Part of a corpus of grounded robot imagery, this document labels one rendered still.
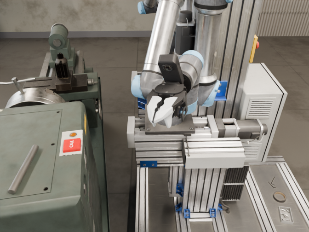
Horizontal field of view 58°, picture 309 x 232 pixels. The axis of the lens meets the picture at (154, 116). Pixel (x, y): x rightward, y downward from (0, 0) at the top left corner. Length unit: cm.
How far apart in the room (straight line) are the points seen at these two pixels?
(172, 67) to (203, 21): 41
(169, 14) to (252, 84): 69
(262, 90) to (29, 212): 113
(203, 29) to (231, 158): 57
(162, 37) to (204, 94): 32
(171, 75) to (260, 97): 83
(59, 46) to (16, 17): 352
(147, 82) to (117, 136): 215
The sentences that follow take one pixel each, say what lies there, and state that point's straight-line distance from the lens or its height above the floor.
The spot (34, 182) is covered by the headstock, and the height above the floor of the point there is 125.
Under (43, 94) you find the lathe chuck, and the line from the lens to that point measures 147.
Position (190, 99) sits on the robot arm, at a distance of 88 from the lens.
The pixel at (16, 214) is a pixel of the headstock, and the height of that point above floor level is 124.
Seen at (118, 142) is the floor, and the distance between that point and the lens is 296.
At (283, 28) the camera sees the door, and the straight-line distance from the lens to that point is 611.
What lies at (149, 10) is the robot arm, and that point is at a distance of 183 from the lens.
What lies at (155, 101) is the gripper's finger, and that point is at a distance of 65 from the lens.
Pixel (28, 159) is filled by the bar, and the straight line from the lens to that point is 103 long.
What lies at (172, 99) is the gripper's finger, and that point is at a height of 159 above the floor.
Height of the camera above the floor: 194
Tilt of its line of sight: 36 degrees down
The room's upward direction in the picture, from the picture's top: straight up
